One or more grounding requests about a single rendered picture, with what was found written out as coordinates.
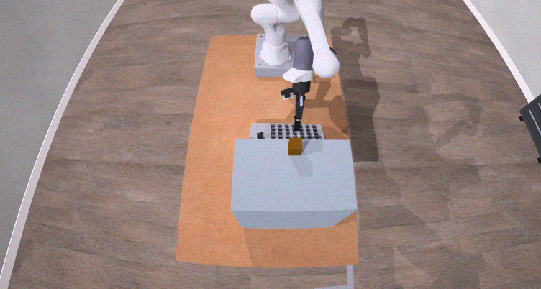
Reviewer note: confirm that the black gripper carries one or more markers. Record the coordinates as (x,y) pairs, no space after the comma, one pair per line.
(300,88)

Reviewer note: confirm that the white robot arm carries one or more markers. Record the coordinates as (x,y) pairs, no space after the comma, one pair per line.
(310,50)

